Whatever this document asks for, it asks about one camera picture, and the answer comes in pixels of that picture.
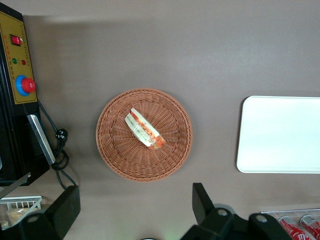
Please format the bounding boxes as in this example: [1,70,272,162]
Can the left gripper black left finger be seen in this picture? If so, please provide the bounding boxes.
[44,185,82,240]

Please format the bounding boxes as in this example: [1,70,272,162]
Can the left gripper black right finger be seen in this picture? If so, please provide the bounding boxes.
[192,182,216,227]

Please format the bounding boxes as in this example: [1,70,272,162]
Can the triangle sandwich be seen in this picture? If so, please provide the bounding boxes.
[124,107,167,151]

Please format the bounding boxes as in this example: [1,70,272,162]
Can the reddish-brown round wicker basket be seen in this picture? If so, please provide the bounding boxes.
[95,87,193,183]

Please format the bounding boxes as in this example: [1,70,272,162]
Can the cream rectangular plastic tray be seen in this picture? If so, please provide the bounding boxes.
[236,95,320,174]

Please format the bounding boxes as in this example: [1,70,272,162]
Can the clear bag of fried snacks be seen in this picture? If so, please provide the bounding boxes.
[6,207,38,227]

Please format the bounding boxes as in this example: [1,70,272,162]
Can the clear acrylic bottle rack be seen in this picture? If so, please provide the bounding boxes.
[261,208,320,240]

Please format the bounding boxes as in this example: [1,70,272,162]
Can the black machine with yellow panel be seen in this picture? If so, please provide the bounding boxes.
[0,3,56,201]

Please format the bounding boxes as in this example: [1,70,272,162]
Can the white wire rack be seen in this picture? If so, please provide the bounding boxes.
[0,195,43,231]

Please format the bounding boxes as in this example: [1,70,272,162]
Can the black power cable with plug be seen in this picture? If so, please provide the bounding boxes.
[37,99,77,191]

